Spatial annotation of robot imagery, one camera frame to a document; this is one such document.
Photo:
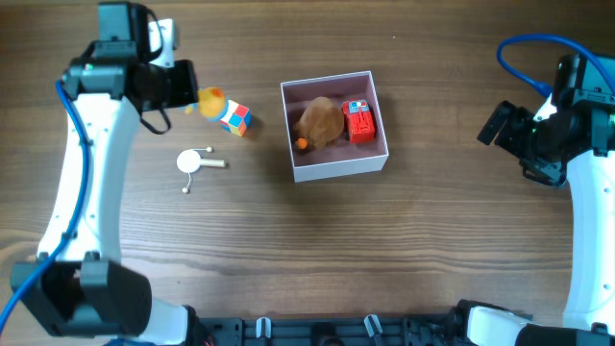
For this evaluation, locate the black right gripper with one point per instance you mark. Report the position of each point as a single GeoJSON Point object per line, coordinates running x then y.
{"type": "Point", "coordinates": [509, 133]}

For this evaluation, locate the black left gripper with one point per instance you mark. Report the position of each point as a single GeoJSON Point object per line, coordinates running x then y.
{"type": "Point", "coordinates": [189, 92]}

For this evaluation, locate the yellow duck toy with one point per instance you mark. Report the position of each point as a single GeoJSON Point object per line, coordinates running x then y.
{"type": "Point", "coordinates": [211, 103]}

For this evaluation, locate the red toy truck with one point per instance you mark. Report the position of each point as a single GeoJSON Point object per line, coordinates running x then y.
{"type": "Point", "coordinates": [359, 121]}

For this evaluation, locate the white cardboard box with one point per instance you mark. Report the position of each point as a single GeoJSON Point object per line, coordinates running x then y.
{"type": "Point", "coordinates": [344, 158]}

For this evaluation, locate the brown plush toy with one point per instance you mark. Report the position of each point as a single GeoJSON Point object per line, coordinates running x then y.
{"type": "Point", "coordinates": [320, 126]}

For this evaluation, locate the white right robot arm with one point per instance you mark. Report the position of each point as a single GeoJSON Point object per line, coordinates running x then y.
{"type": "Point", "coordinates": [588, 317]}

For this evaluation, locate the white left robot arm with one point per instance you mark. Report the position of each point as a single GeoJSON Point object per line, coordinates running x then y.
{"type": "Point", "coordinates": [78, 286]}

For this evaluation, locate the white wooden rattle drum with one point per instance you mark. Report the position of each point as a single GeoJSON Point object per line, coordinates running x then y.
{"type": "Point", "coordinates": [191, 160]}

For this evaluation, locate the colourful two-by-two puzzle cube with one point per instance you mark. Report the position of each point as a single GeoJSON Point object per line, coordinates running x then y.
{"type": "Point", "coordinates": [236, 118]}

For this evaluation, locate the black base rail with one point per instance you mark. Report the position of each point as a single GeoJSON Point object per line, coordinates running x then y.
{"type": "Point", "coordinates": [413, 330]}

